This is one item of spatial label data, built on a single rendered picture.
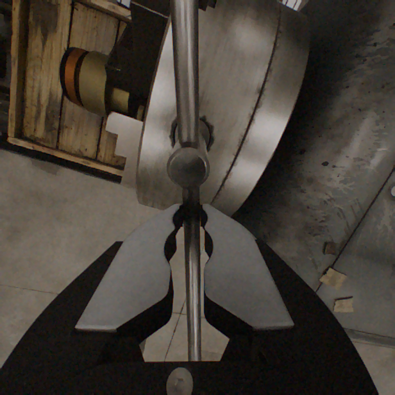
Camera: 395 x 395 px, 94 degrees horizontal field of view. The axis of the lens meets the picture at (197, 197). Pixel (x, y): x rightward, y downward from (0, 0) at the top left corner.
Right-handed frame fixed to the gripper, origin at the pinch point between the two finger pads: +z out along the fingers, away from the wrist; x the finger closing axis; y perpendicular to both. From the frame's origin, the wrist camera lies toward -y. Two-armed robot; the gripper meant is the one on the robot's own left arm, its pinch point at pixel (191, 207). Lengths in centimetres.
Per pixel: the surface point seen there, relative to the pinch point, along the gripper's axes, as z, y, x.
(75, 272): 102, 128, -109
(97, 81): 18.1, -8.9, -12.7
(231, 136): 6.6, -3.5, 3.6
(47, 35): 43, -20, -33
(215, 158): 6.6, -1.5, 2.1
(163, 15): 11.4, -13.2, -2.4
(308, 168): 7.2, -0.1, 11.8
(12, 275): 98, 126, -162
